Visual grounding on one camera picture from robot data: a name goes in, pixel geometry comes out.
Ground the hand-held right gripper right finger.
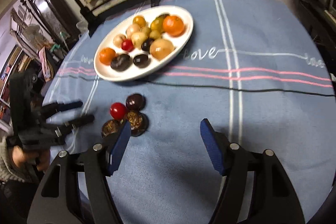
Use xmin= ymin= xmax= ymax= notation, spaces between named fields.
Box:
xmin=200 ymin=119 xmax=305 ymax=224

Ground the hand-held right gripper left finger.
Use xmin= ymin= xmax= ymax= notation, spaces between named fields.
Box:
xmin=28 ymin=120 xmax=132 ymax=224

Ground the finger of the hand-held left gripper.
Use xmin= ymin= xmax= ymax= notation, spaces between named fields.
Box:
xmin=42 ymin=101 xmax=83 ymax=119
xmin=46 ymin=115 xmax=95 ymax=135

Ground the red cherry tomato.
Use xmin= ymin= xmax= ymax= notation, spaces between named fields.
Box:
xmin=109 ymin=102 xmax=127 ymax=120
xmin=121 ymin=39 xmax=134 ymax=52

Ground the dark purple plum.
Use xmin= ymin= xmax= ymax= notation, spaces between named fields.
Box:
xmin=133 ymin=54 xmax=151 ymax=68
xmin=141 ymin=38 xmax=155 ymax=51
xmin=125 ymin=93 xmax=146 ymax=111

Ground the orange tangerine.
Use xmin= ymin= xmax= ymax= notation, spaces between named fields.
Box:
xmin=162 ymin=15 xmax=185 ymax=37
xmin=99 ymin=47 xmax=116 ymax=65

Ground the beige round fruit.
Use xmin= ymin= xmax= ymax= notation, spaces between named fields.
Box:
xmin=131 ymin=31 xmax=146 ymax=48
xmin=126 ymin=24 xmax=141 ymax=38
xmin=113 ymin=34 xmax=127 ymax=47

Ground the orange-brown passion fruit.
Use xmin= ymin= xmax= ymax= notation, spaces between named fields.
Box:
xmin=150 ymin=38 xmax=175 ymax=61

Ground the yellow-orange kumquat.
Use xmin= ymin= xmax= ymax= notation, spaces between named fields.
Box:
xmin=133 ymin=15 xmax=147 ymax=28

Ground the white round plate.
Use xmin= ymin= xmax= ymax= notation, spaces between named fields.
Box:
xmin=94 ymin=5 xmax=194 ymax=82

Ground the green-yellow mandarin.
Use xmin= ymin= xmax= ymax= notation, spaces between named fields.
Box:
xmin=150 ymin=17 xmax=166 ymax=33

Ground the person's left forearm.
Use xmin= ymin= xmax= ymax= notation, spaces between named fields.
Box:
xmin=0 ymin=135 xmax=36 ymax=184

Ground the person's left hand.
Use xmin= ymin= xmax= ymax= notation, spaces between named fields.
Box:
xmin=12 ymin=147 xmax=50 ymax=171

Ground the blue plaid tablecloth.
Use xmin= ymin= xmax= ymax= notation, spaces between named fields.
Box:
xmin=43 ymin=0 xmax=336 ymax=224

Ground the pink cloth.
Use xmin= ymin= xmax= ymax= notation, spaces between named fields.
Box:
xmin=38 ymin=47 xmax=54 ymax=81

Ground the wooden bookshelf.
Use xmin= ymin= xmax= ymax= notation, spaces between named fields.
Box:
xmin=0 ymin=46 xmax=27 ymax=127

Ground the white electric fan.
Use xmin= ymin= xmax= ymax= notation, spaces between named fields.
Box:
xmin=24 ymin=24 xmax=44 ymax=42

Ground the dark wood framed mirror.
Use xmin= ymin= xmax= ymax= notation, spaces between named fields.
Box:
xmin=24 ymin=0 xmax=80 ymax=42

